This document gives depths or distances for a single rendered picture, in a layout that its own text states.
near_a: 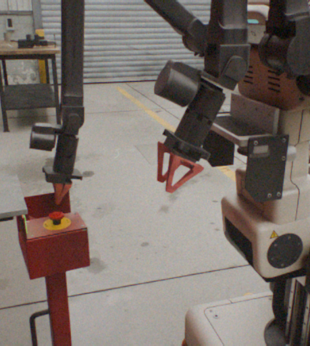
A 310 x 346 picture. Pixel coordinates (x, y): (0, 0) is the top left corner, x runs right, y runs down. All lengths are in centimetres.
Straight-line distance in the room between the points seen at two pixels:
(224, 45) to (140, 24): 783
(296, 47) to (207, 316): 108
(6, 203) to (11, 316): 143
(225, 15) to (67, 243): 68
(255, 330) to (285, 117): 82
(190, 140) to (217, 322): 95
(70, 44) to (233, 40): 49
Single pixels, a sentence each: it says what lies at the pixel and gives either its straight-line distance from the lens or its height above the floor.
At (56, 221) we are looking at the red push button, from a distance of 115.
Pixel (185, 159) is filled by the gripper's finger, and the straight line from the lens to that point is 76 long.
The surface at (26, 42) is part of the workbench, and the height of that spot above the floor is 96.
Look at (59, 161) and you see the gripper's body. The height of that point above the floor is 92.
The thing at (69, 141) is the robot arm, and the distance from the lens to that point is 117.
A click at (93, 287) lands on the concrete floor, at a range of 226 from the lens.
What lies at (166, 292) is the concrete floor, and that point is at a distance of 220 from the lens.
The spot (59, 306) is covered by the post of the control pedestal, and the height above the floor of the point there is 50.
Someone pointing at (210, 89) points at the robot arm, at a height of 118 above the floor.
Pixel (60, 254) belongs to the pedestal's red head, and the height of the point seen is 72.
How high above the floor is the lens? 131
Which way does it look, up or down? 21 degrees down
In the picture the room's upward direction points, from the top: straight up
